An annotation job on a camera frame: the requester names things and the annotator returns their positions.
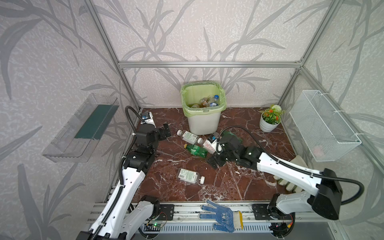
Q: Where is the potted plant white pot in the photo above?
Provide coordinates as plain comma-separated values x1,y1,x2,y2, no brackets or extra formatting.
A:
260,105,285,133

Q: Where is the green bottle yellow cap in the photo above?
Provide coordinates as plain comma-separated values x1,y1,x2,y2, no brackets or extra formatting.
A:
222,131,243,143

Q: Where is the white trash bin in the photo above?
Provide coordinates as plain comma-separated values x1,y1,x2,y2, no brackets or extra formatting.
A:
187,95,223,135

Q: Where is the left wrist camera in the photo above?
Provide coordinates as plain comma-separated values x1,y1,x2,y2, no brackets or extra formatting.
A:
141,112,156,127

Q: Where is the cream rubber glove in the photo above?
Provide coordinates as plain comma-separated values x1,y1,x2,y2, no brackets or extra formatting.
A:
272,155,308,193

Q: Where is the clear bottle pink label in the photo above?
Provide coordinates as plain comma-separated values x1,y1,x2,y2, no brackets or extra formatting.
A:
197,138,214,154

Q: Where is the blue dotted work glove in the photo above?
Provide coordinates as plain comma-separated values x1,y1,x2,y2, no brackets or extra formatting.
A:
198,200,244,233

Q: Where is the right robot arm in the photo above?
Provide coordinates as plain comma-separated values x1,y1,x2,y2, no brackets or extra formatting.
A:
209,128,365,220

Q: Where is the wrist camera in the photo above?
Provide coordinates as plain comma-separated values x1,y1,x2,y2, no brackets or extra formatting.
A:
141,112,156,127
208,132,223,153

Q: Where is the green plastic bin liner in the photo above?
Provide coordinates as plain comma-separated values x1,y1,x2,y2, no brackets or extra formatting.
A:
181,81,227,118

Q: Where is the white wire mesh basket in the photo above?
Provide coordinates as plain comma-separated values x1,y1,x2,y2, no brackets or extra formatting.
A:
290,90,362,162

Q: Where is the green circuit board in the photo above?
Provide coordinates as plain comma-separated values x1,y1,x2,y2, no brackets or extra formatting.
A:
145,222,166,232

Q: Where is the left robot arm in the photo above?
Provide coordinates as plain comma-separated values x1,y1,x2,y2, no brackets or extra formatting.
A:
77,112,171,240

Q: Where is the small bottle blue label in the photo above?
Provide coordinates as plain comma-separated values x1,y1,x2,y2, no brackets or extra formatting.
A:
209,95,220,107

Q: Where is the clear acrylic wall shelf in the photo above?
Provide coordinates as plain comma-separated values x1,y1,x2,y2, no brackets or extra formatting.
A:
42,94,120,163

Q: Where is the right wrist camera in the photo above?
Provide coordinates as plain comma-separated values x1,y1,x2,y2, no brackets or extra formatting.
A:
208,132,223,153

